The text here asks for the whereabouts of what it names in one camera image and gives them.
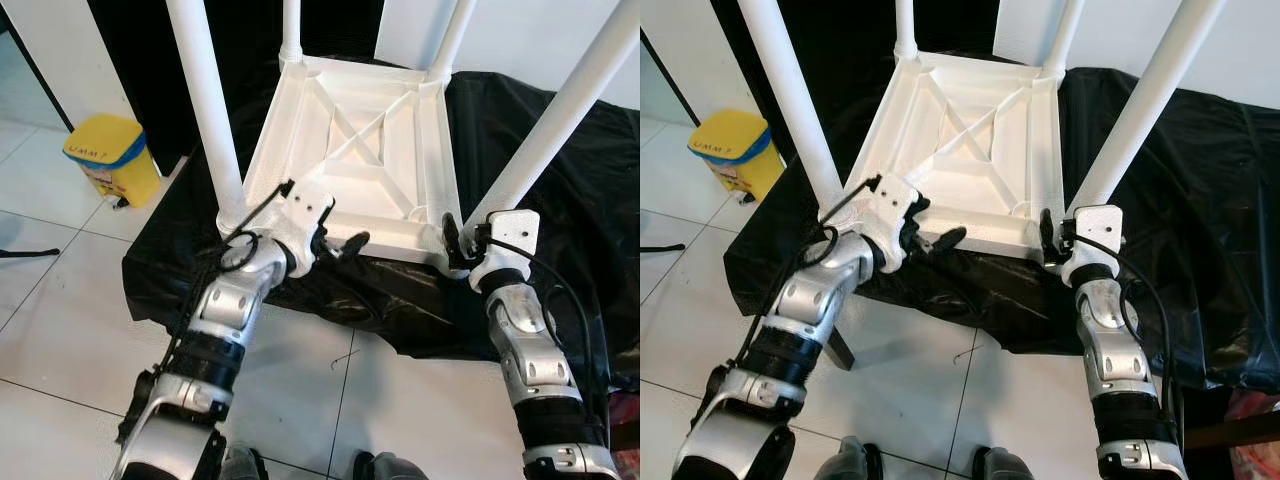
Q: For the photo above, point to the white plastic table top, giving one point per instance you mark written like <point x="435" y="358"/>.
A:
<point x="340" y="110"/>
<point x="1000" y="180"/>

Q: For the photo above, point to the white plastic table leg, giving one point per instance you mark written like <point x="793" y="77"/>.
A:
<point x="1063" y="35"/>
<point x="1145" y="105"/>
<point x="205" y="100"/>
<point x="291" y="25"/>
<point x="905" y="25"/>
<point x="452" y="35"/>
<point x="790" y="100"/>
<point x="560" y="110"/>

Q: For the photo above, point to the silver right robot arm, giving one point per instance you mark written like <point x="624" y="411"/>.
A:
<point x="525" y="350"/>
<point x="1105" y="345"/>

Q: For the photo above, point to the black plastic table cover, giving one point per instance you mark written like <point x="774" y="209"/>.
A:
<point x="1200" y="180"/>
<point x="580" y="180"/>

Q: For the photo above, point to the black backdrop sheet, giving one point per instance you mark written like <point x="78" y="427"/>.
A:
<point x="860" y="60"/>
<point x="250" y="60"/>

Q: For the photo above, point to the yellow bin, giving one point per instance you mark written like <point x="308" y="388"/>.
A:
<point x="110" y="160"/>
<point x="735" y="155"/>

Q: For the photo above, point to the grey right robot foot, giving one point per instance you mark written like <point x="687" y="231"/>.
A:
<point x="392" y="468"/>
<point x="1005" y="466"/>

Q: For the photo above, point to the grey robot foot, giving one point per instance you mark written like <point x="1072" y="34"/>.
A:
<point x="392" y="468"/>
<point x="243" y="465"/>
<point x="850" y="462"/>
<point x="1005" y="466"/>

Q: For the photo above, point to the grey left robot foot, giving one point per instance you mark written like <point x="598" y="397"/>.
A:
<point x="243" y="465"/>
<point x="850" y="462"/>

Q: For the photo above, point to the pink plastic bag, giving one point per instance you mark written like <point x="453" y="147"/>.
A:
<point x="630" y="440"/>
<point x="1255" y="450"/>

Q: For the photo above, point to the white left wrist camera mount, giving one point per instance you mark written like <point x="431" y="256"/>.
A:
<point x="300" y="210"/>
<point x="890" y="205"/>

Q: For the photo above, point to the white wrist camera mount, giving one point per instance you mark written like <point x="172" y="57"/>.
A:
<point x="890" y="205"/>
<point x="515" y="230"/>
<point x="1095" y="225"/>
<point x="300" y="210"/>

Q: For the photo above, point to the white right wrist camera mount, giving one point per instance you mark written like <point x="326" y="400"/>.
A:
<point x="1095" y="225"/>
<point x="515" y="230"/>

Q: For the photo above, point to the black glass door frame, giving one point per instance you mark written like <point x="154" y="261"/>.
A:
<point x="40" y="75"/>
<point x="670" y="78"/>

